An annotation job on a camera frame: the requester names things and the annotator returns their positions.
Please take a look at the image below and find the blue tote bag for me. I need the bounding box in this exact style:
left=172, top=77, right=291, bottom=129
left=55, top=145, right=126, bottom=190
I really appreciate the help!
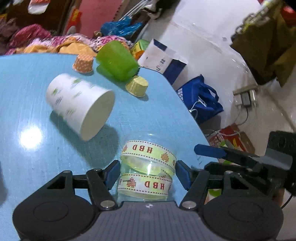
left=177, top=75, right=223, bottom=124

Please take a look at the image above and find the pink foam mat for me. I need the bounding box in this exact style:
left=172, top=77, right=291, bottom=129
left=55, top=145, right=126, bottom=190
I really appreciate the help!
left=77, top=0, right=122, bottom=37

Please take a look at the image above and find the power strip with chargers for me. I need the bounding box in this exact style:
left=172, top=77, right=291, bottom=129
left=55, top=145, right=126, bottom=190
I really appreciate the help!
left=233, top=84, right=258, bottom=108

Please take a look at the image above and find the clear cup with HBD ribbon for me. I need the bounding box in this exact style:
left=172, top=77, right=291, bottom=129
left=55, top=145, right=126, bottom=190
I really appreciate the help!
left=117, top=132, right=177, bottom=203

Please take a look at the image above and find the green plastic cup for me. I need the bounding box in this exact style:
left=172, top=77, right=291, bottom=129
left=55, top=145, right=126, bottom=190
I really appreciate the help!
left=96, top=40, right=139, bottom=82

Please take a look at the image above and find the white and blue paper bag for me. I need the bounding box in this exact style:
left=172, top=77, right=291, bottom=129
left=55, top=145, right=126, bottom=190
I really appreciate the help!
left=138, top=39, right=188, bottom=85

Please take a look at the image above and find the white paper cup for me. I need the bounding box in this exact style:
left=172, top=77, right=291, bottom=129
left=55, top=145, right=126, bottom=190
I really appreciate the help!
left=46, top=73, right=115, bottom=141

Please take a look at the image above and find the blue plastic bag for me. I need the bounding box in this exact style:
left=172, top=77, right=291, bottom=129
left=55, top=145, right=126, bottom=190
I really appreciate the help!
left=100, top=17, right=142, bottom=38

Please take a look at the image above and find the orange dotted cupcake liner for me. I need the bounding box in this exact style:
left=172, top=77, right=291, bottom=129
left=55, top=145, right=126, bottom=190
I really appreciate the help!
left=72, top=54, right=93, bottom=74

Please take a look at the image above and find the pink floral blanket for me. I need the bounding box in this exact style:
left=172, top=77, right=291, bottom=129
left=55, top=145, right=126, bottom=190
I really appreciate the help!
left=1, top=22, right=130, bottom=57

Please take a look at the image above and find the yellow dotted cupcake liner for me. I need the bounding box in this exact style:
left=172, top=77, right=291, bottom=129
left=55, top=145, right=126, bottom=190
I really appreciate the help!
left=125, top=75, right=149, bottom=98

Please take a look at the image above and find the brown hanging cloth bag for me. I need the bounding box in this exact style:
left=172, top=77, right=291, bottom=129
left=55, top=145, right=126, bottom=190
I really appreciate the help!
left=230, top=1, right=295, bottom=87

